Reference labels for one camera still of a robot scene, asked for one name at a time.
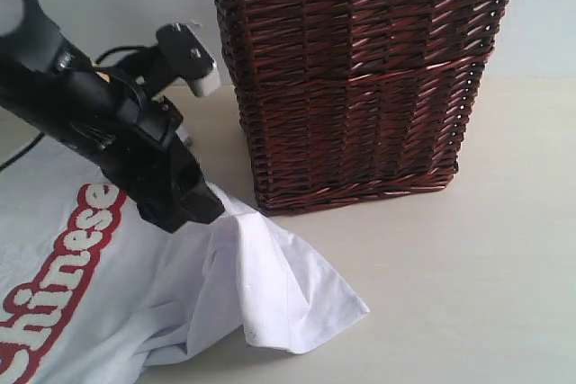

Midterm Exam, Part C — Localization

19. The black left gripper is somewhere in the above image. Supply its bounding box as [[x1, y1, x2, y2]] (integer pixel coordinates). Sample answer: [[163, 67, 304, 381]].
[[67, 67, 224, 233]]

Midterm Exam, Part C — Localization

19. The white t-shirt red lettering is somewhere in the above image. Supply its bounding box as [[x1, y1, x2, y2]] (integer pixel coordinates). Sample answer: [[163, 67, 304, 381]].
[[1, 138, 369, 383]]

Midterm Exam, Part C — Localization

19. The brown wicker basket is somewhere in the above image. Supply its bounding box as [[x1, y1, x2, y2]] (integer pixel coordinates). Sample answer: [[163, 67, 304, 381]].
[[214, 0, 509, 215]]

